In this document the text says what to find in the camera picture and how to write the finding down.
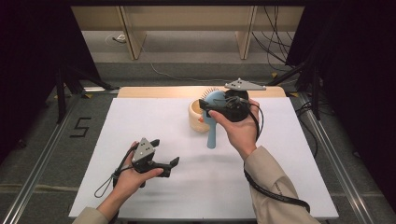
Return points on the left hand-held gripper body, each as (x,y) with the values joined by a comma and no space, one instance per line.
(143,152)

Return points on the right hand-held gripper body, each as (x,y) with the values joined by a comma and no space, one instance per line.
(238,109)

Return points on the cream ribbed round holder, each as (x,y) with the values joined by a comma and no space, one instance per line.
(196,123)

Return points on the light blue hairbrush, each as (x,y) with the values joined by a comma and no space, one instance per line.
(212,137)

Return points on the person's right hand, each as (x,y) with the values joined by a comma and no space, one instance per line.
(243,133)

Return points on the person's left hand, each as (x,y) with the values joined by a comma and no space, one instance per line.
(130,183)

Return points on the white table board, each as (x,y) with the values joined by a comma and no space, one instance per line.
(155,124)

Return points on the light wooden table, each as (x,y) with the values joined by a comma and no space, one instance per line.
(155,92)

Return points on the black metal stand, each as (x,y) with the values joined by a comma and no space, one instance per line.
(316,99)
(60,99)

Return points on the white floor socket with plug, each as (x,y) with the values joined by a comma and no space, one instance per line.
(120,39)

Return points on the black curtain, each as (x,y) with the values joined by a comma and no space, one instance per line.
(31,62)
(358,77)

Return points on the beige wooden desk frame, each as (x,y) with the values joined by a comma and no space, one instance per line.
(186,18)

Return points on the silver metal floor rail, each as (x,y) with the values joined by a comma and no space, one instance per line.
(40,168)
(336,155)

